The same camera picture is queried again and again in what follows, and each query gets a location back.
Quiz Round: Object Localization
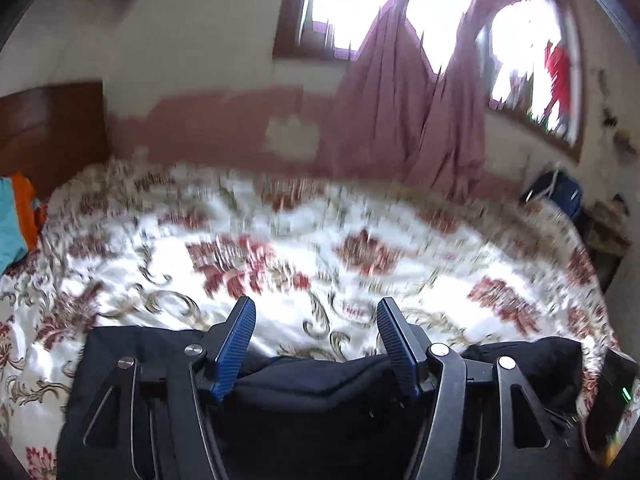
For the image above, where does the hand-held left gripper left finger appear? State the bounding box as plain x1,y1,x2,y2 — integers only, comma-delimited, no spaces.
82,296,257,480

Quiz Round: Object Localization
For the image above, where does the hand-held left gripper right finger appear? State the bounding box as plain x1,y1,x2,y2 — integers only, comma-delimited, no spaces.
376,297,568,480

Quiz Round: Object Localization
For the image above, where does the black padded jacket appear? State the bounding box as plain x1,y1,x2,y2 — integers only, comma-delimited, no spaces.
56,325,598,480

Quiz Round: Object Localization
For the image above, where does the floral bedspread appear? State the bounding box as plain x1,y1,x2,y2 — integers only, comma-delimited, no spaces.
0,157,621,480

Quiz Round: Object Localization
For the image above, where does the wooden shelf desk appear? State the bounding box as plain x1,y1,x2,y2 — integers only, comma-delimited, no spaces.
582,195,634,292

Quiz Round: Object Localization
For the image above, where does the blue backpack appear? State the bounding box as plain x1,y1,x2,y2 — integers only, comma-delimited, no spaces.
519,170,584,222

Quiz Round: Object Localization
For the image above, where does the orange teal striped pillow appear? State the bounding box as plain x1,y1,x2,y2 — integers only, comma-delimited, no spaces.
0,172,47,275

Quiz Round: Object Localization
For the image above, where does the brown wooden headboard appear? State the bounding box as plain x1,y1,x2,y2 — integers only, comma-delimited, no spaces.
0,81,109,202

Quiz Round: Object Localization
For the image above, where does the red hanging cloth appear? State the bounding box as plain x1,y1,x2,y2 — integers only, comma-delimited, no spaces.
544,42,574,117

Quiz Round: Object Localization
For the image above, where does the brown framed window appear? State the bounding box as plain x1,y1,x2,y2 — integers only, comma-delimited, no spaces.
272,0,586,162

